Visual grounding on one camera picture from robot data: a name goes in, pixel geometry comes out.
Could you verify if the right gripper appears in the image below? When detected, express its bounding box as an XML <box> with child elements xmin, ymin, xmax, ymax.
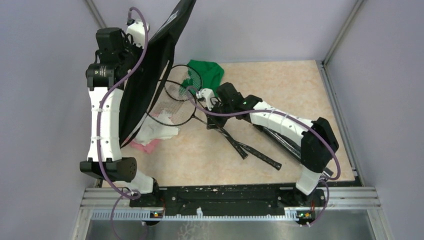
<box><xmin>203</xmin><ymin>100</ymin><xmax>234</xmax><ymax>130</ymax></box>

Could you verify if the black racket bag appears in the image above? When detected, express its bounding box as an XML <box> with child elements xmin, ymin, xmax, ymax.
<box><xmin>119</xmin><ymin>0</ymin><xmax>196</xmax><ymax>147</ymax></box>

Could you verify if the badminton racket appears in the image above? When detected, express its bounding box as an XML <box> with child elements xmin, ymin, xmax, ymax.
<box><xmin>158</xmin><ymin>64</ymin><xmax>249</xmax><ymax>160</ymax></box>
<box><xmin>147</xmin><ymin>99</ymin><xmax>282</xmax><ymax>171</ymax></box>

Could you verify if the black shuttlecock tube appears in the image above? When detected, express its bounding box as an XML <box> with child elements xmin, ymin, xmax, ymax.
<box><xmin>261</xmin><ymin>124</ymin><xmax>334</xmax><ymax>178</ymax></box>

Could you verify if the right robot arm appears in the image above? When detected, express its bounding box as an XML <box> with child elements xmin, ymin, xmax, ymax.
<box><xmin>195</xmin><ymin>82</ymin><xmax>339</xmax><ymax>206</ymax></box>

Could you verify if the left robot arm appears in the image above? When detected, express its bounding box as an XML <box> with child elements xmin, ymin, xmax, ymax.
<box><xmin>79</xmin><ymin>27</ymin><xmax>161</xmax><ymax>207</ymax></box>

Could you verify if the green cloth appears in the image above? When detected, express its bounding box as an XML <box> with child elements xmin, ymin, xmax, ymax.
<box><xmin>181</xmin><ymin>59</ymin><xmax>225</xmax><ymax>96</ymax></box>

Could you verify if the white towel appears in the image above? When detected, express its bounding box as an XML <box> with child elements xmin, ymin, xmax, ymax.
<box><xmin>134</xmin><ymin>110</ymin><xmax>180</xmax><ymax>145</ymax></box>

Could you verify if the pink cloth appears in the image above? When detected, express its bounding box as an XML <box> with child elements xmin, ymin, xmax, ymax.
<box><xmin>129</xmin><ymin>139</ymin><xmax>161</xmax><ymax>154</ymax></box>

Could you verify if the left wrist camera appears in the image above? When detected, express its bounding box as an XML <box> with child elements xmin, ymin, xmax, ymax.
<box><xmin>125</xmin><ymin>18</ymin><xmax>150</xmax><ymax>48</ymax></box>

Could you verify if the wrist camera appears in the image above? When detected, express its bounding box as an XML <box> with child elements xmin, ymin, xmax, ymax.
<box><xmin>195</xmin><ymin>88</ymin><xmax>219</xmax><ymax>111</ymax></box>
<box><xmin>125</xmin><ymin>18</ymin><xmax>150</xmax><ymax>48</ymax></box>

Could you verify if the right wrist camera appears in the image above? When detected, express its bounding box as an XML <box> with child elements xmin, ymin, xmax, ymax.
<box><xmin>195</xmin><ymin>88</ymin><xmax>219</xmax><ymax>111</ymax></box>

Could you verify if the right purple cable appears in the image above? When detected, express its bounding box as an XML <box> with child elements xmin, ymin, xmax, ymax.
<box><xmin>185</xmin><ymin>86</ymin><xmax>342</xmax><ymax>228</ymax></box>

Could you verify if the purple cable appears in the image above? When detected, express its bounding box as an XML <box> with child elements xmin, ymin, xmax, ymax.
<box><xmin>97</xmin><ymin>6</ymin><xmax>150</xmax><ymax>240</ymax></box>
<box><xmin>185</xmin><ymin>86</ymin><xmax>342</xmax><ymax>228</ymax></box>

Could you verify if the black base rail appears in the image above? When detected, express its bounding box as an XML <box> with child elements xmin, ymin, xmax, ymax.
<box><xmin>129</xmin><ymin>183</ymin><xmax>326</xmax><ymax>222</ymax></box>

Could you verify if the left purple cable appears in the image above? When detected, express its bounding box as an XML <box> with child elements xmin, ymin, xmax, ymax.
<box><xmin>97</xmin><ymin>6</ymin><xmax>150</xmax><ymax>240</ymax></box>

